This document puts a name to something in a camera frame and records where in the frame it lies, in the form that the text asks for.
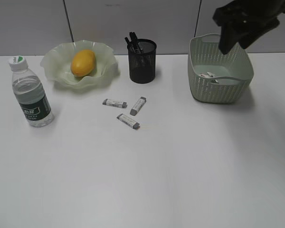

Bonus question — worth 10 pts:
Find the grey white eraser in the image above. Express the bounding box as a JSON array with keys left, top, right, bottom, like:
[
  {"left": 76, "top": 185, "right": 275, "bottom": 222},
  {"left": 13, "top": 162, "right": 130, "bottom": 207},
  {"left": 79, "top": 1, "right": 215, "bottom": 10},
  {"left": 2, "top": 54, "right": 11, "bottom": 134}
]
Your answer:
[
  {"left": 117, "top": 114, "right": 140, "bottom": 130},
  {"left": 103, "top": 99, "right": 127, "bottom": 108},
  {"left": 130, "top": 97, "right": 146, "bottom": 116}
]

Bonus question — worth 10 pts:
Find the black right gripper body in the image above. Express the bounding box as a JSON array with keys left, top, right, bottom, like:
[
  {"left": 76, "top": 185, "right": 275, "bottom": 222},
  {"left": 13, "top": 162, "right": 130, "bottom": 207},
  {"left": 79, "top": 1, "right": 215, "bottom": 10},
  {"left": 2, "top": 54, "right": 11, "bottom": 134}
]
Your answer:
[{"left": 213, "top": 0, "right": 285, "bottom": 31}]

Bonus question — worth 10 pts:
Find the white waste paper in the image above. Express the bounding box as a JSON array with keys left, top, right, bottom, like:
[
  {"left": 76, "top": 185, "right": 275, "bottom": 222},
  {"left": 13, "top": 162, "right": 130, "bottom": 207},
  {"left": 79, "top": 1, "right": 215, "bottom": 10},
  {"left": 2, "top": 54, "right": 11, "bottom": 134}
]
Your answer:
[{"left": 199, "top": 72, "right": 219, "bottom": 84}]

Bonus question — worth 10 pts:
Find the black mesh pen holder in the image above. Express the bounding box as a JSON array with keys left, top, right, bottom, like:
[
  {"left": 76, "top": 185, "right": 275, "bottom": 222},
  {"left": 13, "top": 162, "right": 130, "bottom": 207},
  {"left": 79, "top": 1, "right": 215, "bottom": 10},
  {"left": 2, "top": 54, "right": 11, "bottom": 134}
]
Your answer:
[{"left": 128, "top": 38, "right": 157, "bottom": 84}]

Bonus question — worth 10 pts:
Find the black marker pen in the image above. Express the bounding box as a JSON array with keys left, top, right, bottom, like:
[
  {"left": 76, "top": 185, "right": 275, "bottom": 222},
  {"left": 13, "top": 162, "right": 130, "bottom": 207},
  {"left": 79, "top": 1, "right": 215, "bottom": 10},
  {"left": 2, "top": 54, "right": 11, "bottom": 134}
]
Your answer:
[
  {"left": 131, "top": 32, "right": 143, "bottom": 54},
  {"left": 125, "top": 37, "right": 145, "bottom": 68},
  {"left": 129, "top": 32, "right": 140, "bottom": 53}
]

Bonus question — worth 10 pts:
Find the clear water bottle green label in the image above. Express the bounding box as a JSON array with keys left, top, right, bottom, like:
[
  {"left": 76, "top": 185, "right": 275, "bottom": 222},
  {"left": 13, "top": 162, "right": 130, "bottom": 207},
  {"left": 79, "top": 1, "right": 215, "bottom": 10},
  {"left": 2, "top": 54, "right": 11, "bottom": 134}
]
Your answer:
[{"left": 9, "top": 56, "right": 54, "bottom": 127}]

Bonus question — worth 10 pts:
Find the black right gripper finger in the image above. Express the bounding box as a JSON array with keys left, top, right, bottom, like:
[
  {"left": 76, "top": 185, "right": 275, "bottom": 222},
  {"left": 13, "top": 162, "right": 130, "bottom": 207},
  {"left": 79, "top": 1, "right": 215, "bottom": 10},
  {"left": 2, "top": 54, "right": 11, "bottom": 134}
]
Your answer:
[
  {"left": 239, "top": 20, "right": 280, "bottom": 49},
  {"left": 218, "top": 22, "right": 242, "bottom": 54}
]

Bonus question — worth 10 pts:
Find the yellow mango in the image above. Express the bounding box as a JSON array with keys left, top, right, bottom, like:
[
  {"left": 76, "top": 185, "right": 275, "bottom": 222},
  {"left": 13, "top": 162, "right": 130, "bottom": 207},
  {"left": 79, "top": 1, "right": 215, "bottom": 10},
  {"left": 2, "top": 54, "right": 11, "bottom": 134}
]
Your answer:
[{"left": 70, "top": 49, "right": 95, "bottom": 77}]

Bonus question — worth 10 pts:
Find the pale green wavy glass plate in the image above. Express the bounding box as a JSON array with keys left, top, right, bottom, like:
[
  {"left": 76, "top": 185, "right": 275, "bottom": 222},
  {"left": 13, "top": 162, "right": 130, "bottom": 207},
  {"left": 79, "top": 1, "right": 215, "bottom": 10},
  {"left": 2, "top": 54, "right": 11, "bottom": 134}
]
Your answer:
[{"left": 40, "top": 40, "right": 119, "bottom": 91}]

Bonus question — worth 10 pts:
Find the pale green plastic basket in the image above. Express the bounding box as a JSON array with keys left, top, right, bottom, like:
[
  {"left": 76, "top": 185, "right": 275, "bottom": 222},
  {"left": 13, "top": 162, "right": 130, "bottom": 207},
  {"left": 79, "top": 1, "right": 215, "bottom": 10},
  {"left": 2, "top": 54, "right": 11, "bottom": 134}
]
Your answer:
[{"left": 187, "top": 34, "right": 254, "bottom": 104}]

